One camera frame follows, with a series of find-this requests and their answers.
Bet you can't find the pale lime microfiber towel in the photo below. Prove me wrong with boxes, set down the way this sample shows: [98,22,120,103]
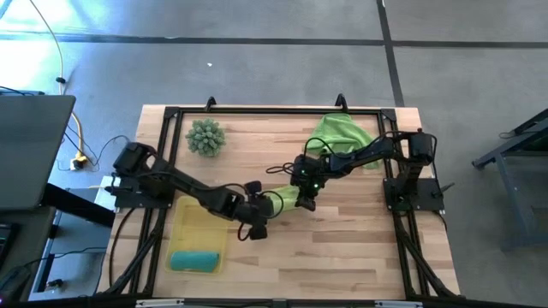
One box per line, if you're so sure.
[268,185,301,216]

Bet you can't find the bright green microfiber towel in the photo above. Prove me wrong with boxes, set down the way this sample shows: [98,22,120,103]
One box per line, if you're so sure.
[304,112,383,170]

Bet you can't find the teal microfiber towel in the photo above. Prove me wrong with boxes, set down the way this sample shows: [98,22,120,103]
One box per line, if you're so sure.
[170,250,221,274]

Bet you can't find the yellow translucent plastic basket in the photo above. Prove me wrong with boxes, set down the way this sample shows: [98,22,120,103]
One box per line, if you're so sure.
[164,195,230,275]

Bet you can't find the green cloth towel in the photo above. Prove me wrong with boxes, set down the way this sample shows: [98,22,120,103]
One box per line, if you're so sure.
[97,104,462,300]

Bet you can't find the potted succulent plant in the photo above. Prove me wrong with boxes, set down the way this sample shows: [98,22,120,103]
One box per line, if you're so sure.
[185,117,227,158]

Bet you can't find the silver aluminium extrusion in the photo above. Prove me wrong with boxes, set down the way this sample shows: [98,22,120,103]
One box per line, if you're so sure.
[135,298,186,308]
[374,299,425,308]

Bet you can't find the white box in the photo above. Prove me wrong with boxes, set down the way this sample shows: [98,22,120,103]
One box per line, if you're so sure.
[92,175,116,207]

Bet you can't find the yellow power plug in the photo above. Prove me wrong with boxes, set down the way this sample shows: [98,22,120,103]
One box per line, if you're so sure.
[69,153,90,171]

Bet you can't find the blue-legged work table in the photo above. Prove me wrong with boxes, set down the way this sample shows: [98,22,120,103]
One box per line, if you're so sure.
[472,108,548,252]

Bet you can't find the black operator desk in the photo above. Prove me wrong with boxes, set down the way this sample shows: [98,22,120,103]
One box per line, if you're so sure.
[0,182,116,303]

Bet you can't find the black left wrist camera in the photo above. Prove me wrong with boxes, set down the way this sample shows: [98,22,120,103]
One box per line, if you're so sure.
[247,225,269,241]

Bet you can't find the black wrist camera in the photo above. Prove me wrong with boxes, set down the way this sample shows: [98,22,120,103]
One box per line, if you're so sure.
[296,195,318,212]
[247,225,269,241]

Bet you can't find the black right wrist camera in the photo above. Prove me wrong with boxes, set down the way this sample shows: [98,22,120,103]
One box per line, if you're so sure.
[296,195,318,212]

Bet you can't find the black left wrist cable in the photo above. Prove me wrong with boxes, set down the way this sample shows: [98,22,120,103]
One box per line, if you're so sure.
[236,182,286,242]

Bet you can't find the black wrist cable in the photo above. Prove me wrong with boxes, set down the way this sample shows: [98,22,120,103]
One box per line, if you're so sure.
[236,182,286,242]
[265,161,297,175]

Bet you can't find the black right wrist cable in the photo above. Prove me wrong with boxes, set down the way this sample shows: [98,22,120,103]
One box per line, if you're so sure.
[265,161,297,175]

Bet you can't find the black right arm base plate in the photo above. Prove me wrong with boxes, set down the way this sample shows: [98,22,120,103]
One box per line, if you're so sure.
[383,177,446,213]

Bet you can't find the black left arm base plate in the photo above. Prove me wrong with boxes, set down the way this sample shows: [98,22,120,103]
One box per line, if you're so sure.
[110,173,175,210]

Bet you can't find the thick black base cable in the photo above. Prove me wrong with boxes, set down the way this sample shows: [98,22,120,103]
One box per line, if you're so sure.
[108,207,138,288]

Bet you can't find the thin black floor cable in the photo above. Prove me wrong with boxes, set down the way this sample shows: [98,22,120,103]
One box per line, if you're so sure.
[63,127,129,170]

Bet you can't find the yellow floor cable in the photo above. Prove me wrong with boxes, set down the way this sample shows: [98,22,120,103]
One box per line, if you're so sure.
[70,110,86,160]

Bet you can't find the pale floor cable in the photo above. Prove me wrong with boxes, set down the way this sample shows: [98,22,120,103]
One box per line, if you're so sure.
[28,0,66,95]

